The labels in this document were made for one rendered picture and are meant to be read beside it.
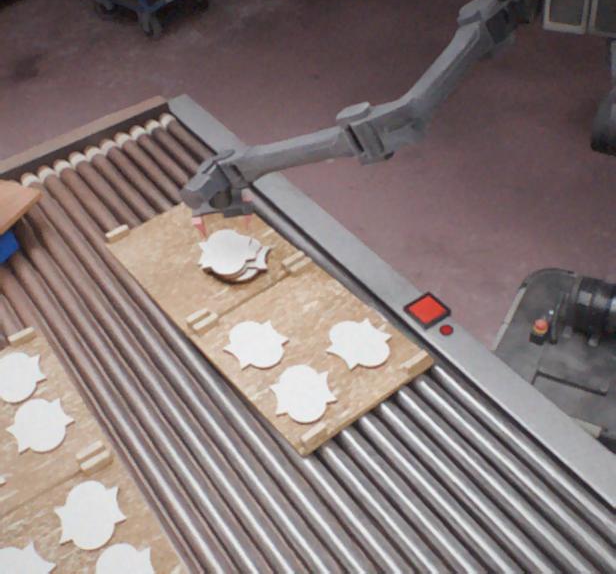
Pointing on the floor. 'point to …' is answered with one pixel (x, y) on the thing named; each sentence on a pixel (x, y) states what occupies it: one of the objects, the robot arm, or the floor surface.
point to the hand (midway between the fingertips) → (226, 230)
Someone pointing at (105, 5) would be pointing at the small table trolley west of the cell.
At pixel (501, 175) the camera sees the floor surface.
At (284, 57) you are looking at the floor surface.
